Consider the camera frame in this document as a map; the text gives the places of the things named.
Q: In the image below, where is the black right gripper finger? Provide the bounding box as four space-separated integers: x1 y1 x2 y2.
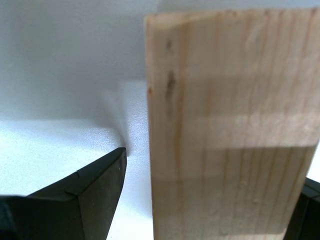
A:
0 146 128 240
284 176 320 240

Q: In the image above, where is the light wooden block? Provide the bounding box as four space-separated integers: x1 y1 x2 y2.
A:
144 8 320 240

